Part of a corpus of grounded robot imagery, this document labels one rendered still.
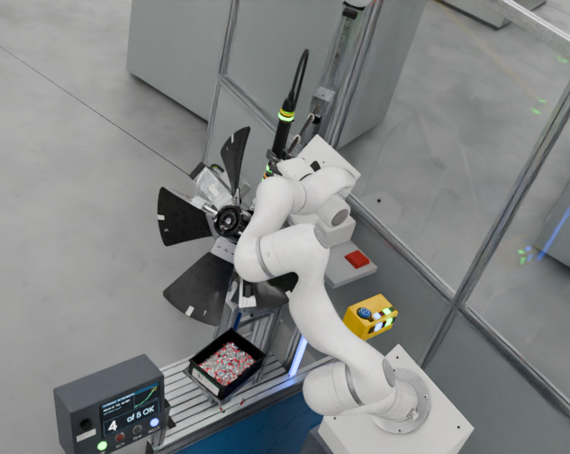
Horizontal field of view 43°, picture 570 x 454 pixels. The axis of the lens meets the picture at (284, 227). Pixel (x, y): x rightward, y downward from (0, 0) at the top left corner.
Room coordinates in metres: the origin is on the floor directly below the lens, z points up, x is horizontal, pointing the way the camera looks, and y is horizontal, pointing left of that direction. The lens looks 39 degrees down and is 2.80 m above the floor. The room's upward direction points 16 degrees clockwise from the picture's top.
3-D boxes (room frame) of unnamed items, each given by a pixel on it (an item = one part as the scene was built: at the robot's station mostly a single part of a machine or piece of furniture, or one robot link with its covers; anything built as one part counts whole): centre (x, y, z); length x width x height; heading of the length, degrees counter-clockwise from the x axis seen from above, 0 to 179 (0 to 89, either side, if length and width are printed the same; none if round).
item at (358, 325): (1.83, -0.38, 1.02); 0.16 x 0.10 x 0.11; 137
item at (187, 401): (2.10, 0.05, 0.04); 0.62 x 0.46 x 0.08; 137
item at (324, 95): (2.48, 0.00, 1.44); 0.10 x 0.07 x 0.08; 172
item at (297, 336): (2.34, -0.21, 0.42); 0.04 x 0.04 x 0.83; 47
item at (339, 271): (2.34, -0.21, 0.85); 0.36 x 0.24 x 0.03; 47
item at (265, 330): (2.20, -0.05, 0.58); 0.09 x 0.04 x 1.15; 47
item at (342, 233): (2.41, -0.17, 0.92); 0.17 x 0.16 x 0.11; 137
